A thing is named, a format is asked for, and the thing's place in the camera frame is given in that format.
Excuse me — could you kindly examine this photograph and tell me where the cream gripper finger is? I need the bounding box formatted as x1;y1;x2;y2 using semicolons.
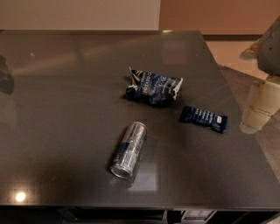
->
240;76;280;134

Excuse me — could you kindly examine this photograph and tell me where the blue chip bag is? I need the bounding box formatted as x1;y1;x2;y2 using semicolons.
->
126;69;183;106

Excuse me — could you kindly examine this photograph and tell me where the dark blue snack bar wrapper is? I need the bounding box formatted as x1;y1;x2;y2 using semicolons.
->
179;106;228;133

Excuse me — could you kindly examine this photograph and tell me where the silver blue energy drink can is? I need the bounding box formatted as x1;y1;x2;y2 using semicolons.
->
110;122;147;179

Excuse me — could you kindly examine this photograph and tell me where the black device under table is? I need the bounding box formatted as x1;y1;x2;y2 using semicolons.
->
166;209;215;224

